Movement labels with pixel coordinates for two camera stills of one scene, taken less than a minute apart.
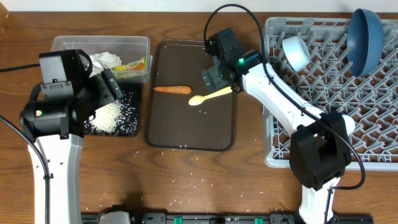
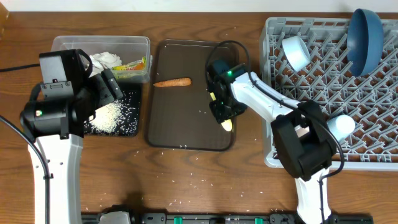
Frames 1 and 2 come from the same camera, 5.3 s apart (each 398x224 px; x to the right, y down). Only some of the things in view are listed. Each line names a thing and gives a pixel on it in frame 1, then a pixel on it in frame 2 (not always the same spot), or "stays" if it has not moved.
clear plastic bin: (127, 58) stays
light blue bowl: (296, 52) stays
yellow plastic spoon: (198, 99) -> (226, 124)
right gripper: (209, 74) -> (221, 116)
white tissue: (102, 61) stays
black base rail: (222, 218) stays
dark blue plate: (364, 42) stays
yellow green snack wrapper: (134, 66) stays
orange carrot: (176, 89) -> (177, 82)
